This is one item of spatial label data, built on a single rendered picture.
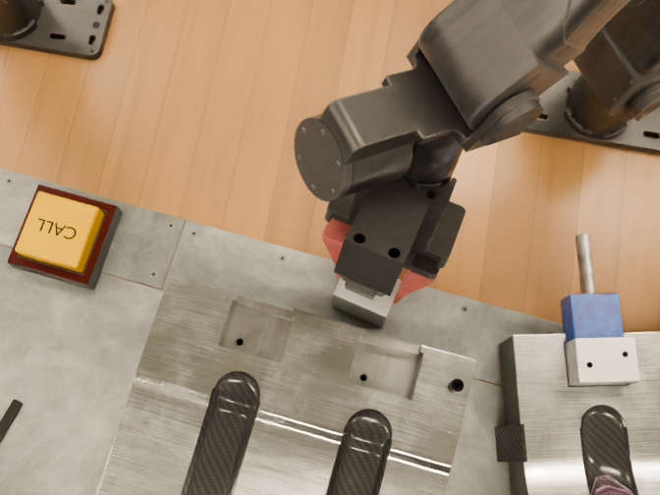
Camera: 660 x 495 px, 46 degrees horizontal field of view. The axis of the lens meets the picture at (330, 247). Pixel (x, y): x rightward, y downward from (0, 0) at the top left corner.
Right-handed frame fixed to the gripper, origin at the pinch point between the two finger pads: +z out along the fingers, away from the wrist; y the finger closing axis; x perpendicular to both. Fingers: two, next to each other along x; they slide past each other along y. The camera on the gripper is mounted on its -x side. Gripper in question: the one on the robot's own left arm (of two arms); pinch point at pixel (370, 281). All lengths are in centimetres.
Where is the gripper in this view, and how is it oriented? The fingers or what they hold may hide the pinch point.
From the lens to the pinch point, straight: 69.4
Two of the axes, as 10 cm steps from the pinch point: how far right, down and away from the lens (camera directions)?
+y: 9.2, 3.9, -1.0
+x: 3.4, -6.4, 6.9
